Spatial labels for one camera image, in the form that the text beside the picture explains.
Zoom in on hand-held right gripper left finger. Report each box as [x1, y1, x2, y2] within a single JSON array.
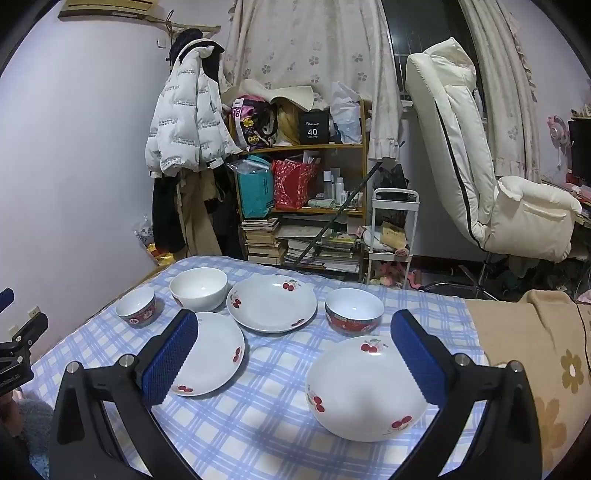
[[48, 308, 204, 480]]

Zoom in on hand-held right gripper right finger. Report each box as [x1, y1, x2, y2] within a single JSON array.
[[390, 308, 543, 480]]

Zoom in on small cherry print plate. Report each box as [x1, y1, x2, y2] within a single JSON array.
[[170, 312, 246, 398]]

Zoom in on small red patterned bowl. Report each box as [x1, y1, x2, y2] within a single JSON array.
[[115, 285, 157, 329]]

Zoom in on large cherry print deep plate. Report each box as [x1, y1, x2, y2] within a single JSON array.
[[305, 335, 430, 443]]

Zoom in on plain white bowl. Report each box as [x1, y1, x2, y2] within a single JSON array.
[[169, 267, 229, 313]]

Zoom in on large red patterned bowl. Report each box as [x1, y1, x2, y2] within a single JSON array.
[[324, 288, 385, 337]]

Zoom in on medium cherry print plate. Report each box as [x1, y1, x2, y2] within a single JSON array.
[[226, 274, 318, 334]]

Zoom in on person's blue fleece clothing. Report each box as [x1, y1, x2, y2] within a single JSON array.
[[13, 396, 54, 480]]

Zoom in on pink plush toy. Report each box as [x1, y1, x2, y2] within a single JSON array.
[[369, 261, 417, 288]]

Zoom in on beige floral blanket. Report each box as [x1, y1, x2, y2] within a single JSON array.
[[464, 290, 591, 480]]

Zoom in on yellow plastic packets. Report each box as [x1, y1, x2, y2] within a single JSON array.
[[134, 222, 174, 267]]

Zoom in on blue plaid blanket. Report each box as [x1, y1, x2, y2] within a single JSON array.
[[28, 255, 490, 480]]

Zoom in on tan cardboard box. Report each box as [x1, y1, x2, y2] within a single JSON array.
[[379, 222, 410, 253]]

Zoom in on beige hanging trousers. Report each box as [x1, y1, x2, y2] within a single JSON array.
[[178, 168, 223, 257]]

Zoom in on black hanging garment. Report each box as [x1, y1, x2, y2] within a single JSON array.
[[151, 171, 190, 256]]

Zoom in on stack of old books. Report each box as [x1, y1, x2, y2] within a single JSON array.
[[241, 218, 287, 266]]

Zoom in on black pole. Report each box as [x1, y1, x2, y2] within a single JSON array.
[[294, 161, 383, 265]]

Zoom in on white utility cart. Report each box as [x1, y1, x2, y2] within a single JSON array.
[[362, 187, 419, 289]]

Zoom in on black plastic bag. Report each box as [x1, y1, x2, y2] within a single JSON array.
[[374, 164, 411, 201]]

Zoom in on teal paper bag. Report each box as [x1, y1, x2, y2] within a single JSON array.
[[235, 154, 274, 220]]

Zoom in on red paper bag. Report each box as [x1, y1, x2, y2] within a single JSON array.
[[271, 159, 319, 210]]

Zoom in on white padded chair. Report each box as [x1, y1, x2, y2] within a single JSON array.
[[405, 38, 583, 301]]

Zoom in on wooden shelf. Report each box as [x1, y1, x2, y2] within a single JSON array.
[[228, 99, 371, 278]]

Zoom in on white puffer jacket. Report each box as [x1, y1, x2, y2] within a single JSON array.
[[144, 39, 243, 178]]

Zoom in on colourful printed bag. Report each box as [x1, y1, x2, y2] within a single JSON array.
[[231, 95, 279, 149]]

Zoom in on black cardboard box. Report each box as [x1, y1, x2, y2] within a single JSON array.
[[298, 110, 332, 145]]

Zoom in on white plastic bag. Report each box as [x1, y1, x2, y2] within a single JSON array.
[[330, 82, 363, 144]]

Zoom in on pink desk fan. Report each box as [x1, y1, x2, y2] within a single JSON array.
[[547, 114, 574, 154]]

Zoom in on floral cream curtain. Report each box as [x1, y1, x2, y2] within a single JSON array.
[[225, 0, 407, 163], [457, 0, 544, 184]]

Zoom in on cream folded sheet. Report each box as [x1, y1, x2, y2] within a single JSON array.
[[238, 79, 315, 112]]

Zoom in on air conditioner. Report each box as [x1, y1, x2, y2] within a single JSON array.
[[58, 0, 160, 20]]

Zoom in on dark hat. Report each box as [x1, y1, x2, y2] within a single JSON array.
[[168, 28, 225, 62]]

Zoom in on dark window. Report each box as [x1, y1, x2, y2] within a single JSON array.
[[385, 0, 472, 62]]

